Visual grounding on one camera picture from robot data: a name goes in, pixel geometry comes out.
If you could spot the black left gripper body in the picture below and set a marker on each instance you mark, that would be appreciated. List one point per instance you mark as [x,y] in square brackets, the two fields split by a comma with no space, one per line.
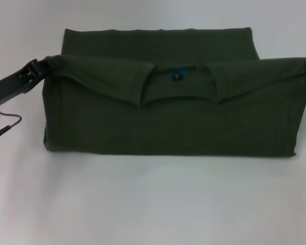
[12,83]

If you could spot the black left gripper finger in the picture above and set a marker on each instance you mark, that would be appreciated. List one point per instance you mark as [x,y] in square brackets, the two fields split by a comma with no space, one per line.
[54,62]

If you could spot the dark green printed t-shirt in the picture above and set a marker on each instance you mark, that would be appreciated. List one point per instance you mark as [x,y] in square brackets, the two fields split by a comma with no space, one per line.
[168,114]

